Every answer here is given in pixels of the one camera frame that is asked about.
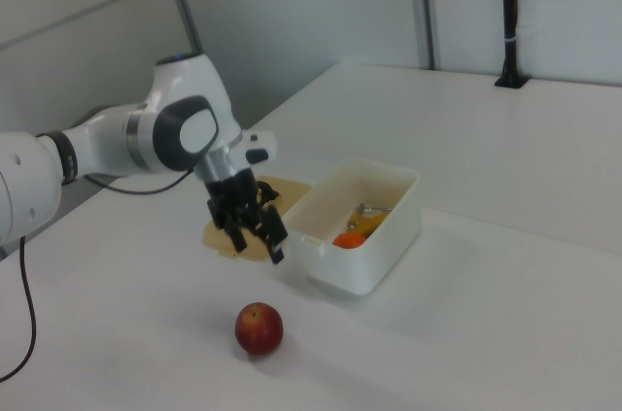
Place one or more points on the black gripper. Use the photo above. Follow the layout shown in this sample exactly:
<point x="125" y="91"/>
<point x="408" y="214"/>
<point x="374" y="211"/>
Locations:
<point x="233" y="197"/>

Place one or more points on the orange mandarin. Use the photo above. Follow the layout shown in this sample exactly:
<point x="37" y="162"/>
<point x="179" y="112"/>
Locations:
<point x="350" y="241"/>

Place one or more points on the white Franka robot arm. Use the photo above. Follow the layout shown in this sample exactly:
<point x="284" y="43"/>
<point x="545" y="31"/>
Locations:
<point x="194" y="85"/>

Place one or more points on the tan container lid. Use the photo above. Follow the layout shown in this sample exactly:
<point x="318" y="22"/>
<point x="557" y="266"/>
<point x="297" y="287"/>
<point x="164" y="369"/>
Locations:
<point x="216" y="236"/>

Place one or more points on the white plastic container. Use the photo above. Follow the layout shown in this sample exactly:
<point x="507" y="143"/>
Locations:
<point x="355" y="270"/>

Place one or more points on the red apple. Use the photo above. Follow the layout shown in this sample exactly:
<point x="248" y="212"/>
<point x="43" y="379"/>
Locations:
<point x="259" y="329"/>

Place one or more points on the yellow tool with metal bolts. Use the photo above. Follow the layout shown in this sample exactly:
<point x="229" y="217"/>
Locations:
<point x="367" y="225"/>

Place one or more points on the black pole with clamp base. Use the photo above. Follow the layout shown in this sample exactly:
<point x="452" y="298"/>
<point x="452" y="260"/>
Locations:
<point x="508" y="17"/>

